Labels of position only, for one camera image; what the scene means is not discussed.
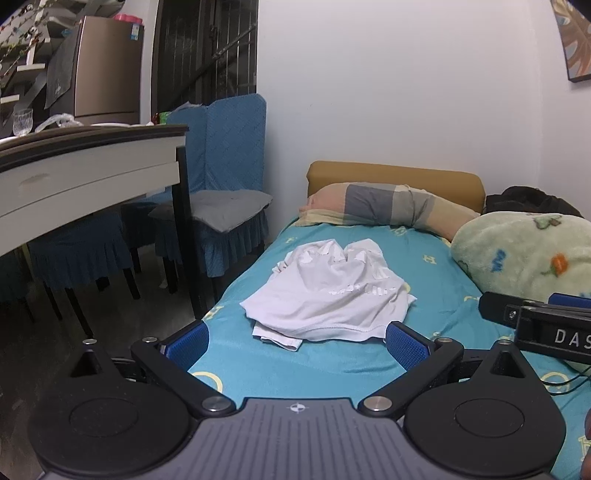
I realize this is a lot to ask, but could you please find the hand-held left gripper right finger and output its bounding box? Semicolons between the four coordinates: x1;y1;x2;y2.
360;320;532;418

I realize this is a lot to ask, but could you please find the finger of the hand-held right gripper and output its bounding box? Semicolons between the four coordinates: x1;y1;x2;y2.
549;292;591;312
479;291;550;329

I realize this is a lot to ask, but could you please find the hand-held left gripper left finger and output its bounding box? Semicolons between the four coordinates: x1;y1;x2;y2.
69;318;236;418

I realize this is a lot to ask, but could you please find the white shirt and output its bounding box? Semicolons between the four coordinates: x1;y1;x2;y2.
240;239;419;352

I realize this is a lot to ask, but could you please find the green plush blanket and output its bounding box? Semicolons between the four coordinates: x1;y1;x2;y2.
450;211;591;374

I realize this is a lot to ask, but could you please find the black clothing heap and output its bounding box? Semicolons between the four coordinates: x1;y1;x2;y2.
482;185;585;219

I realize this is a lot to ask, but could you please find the blue covered chair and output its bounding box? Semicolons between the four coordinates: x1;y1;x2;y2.
121;105;209;273
154;93;269;296
28;210;141;337

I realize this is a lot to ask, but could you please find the patchwork pillow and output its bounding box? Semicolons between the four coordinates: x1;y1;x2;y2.
298;182;481;243

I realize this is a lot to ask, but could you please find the grey seat cushion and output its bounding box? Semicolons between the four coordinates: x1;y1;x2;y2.
148;189;274;232

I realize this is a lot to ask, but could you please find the tan headboard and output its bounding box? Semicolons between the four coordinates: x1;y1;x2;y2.
306;161;486;215

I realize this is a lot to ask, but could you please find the white table with dark top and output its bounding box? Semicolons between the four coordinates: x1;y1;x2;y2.
0;124;208;324

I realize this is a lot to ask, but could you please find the clear plastic bag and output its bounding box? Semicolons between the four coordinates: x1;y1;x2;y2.
34;113;84;132

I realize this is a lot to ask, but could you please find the clear drinking glass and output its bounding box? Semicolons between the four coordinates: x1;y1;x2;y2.
13;108;34;138

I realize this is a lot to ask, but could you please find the bronze refrigerator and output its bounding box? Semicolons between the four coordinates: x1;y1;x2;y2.
44;15;145;125

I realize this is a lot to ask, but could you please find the dark barred window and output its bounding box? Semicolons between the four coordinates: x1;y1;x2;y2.
150;0;258;121

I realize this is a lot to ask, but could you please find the dark grey towel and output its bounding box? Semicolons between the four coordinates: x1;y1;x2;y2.
44;32;77;110

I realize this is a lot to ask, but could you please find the white ladder shelf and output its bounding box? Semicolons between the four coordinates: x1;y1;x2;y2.
0;0;79;134

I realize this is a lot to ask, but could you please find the framed wall picture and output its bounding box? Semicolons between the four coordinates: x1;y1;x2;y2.
549;0;591;84

